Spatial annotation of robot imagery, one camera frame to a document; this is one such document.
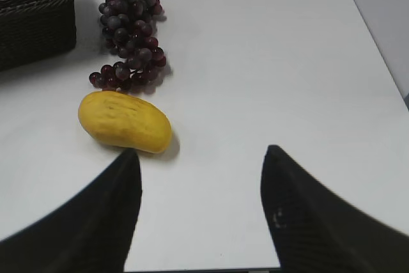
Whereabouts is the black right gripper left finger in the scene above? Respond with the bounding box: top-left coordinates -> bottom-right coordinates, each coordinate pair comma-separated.
1,149 -> 142,272

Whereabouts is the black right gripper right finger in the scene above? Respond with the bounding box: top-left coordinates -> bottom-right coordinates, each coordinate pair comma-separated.
260,145 -> 408,272

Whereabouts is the black wicker basket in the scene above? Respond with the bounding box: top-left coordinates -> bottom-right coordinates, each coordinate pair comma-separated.
1,0 -> 77,71

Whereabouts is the yellow mango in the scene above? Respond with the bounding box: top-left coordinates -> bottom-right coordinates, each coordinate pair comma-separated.
78,91 -> 173,153

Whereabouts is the purple grape bunch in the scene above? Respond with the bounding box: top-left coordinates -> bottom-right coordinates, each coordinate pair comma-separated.
89,0 -> 167,92

